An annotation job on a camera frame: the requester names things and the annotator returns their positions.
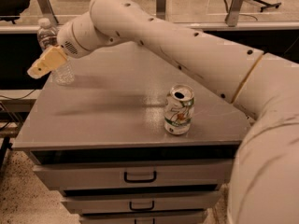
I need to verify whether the right metal bracket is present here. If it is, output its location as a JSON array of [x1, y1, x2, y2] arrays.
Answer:
[[225, 0, 244, 27]]

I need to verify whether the bottom grey drawer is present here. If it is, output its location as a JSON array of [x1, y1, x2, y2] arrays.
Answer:
[[79, 210, 207, 224]]

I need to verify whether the metal bracket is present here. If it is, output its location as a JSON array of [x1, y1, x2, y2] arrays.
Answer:
[[225, 0, 244, 27], [37, 0, 59, 25], [156, 0, 166, 20]]

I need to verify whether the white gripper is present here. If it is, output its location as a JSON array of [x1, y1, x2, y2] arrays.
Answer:
[[27, 12, 103, 79]]

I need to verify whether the clear plastic water bottle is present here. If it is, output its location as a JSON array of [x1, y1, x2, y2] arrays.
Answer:
[[37, 18, 75, 85]]

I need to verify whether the grey drawer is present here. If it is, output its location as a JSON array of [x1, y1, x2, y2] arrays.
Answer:
[[62, 190, 221, 215], [34, 159, 233, 190], [79, 210, 207, 224]]

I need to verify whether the top grey drawer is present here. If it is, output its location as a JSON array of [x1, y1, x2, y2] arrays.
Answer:
[[34, 159, 233, 190]]

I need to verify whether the middle metal bracket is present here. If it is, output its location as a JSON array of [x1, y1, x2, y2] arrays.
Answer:
[[156, 0, 166, 20]]

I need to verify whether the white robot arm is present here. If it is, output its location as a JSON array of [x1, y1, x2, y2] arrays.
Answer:
[[28, 0, 299, 224]]

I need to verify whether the middle grey drawer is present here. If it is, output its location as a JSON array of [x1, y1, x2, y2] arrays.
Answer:
[[62, 190, 221, 215]]

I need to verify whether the black office chair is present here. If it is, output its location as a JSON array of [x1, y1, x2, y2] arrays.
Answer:
[[0, 0, 30, 23]]

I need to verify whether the white green 7up can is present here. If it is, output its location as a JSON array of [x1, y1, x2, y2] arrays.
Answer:
[[164, 84, 194, 135]]

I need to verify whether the left metal bracket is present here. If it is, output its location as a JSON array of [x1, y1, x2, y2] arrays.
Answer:
[[37, 0, 59, 25]]

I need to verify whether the grey drawer cabinet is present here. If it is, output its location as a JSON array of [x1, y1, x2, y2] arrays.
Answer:
[[12, 28, 258, 224]]

